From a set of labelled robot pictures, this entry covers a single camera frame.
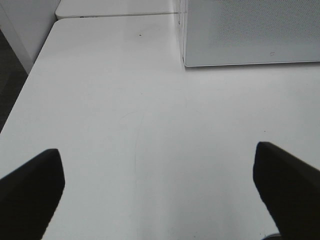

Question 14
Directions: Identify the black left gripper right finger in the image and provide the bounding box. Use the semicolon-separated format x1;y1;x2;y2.
253;141;320;240

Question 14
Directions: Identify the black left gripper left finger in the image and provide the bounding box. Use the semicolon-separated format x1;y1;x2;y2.
0;148;65;240

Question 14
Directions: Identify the white microwave door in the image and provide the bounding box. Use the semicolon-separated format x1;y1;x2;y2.
179;0;320;67

